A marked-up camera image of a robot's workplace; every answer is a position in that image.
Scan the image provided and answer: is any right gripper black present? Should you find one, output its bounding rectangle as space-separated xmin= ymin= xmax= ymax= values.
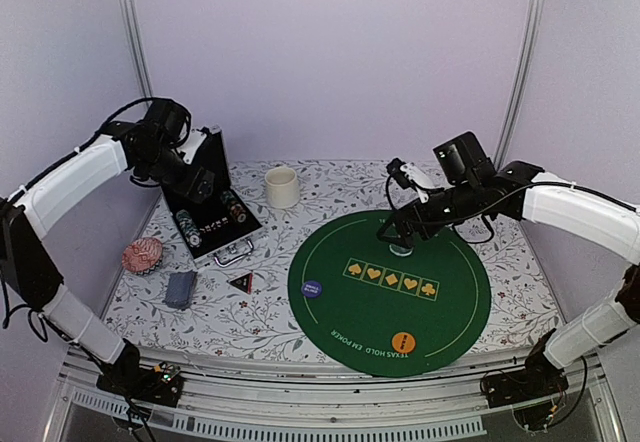
xmin=377 ymin=179 xmax=482 ymax=249

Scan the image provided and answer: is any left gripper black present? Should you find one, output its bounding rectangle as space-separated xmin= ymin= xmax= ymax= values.
xmin=139 ymin=144 xmax=215 ymax=203

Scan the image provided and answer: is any clear dealer button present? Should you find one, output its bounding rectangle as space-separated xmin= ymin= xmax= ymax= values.
xmin=389 ymin=244 xmax=413 ymax=257

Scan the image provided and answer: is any aluminium poker chip case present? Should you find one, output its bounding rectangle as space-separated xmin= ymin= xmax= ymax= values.
xmin=162 ymin=126 xmax=263 ymax=268

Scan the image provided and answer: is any purple small blind button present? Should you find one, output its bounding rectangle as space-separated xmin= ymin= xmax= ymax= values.
xmin=300 ymin=280 xmax=323 ymax=299

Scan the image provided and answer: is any orange big blind button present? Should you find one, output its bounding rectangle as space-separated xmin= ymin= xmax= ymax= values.
xmin=391 ymin=332 xmax=417 ymax=354

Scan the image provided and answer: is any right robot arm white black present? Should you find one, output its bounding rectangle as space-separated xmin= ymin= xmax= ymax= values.
xmin=377 ymin=132 xmax=639 ymax=398

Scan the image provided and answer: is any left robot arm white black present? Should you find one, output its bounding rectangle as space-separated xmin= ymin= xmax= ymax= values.
xmin=1 ymin=97 xmax=216 ymax=396

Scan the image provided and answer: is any poker chip row right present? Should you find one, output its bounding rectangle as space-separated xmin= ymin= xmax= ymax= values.
xmin=220 ymin=190 xmax=247 ymax=223

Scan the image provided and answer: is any green round poker mat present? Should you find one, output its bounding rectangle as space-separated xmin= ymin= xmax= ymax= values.
xmin=288 ymin=210 xmax=491 ymax=377

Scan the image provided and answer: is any white ceramic cup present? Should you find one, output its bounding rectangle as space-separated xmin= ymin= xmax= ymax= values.
xmin=265 ymin=166 xmax=300 ymax=209

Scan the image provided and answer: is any red patterned bowl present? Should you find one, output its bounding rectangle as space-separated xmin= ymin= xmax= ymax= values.
xmin=121 ymin=237 xmax=163 ymax=275

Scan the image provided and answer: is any blue playing card deck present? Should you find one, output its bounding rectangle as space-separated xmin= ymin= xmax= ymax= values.
xmin=163 ymin=271 xmax=197 ymax=310

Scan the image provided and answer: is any black triangular button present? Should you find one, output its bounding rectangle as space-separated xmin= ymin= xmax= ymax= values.
xmin=228 ymin=272 xmax=253 ymax=294

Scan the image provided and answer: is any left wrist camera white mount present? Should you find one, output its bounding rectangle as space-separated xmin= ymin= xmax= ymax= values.
xmin=177 ymin=127 xmax=210 ymax=165

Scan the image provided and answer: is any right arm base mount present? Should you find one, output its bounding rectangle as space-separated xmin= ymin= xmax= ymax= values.
xmin=480 ymin=361 xmax=569 ymax=408

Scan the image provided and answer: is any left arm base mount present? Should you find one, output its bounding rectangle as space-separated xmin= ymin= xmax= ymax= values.
xmin=96 ymin=362 xmax=184 ymax=408

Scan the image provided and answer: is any left aluminium frame post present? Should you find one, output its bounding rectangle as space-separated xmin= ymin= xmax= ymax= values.
xmin=119 ymin=0 xmax=153 ymax=97

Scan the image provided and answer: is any aluminium frame post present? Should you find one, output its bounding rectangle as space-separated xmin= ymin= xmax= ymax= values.
xmin=119 ymin=0 xmax=153 ymax=97
xmin=494 ymin=0 xmax=545 ymax=167

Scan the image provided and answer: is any right aluminium frame post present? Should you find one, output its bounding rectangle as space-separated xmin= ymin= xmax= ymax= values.
xmin=494 ymin=0 xmax=545 ymax=167

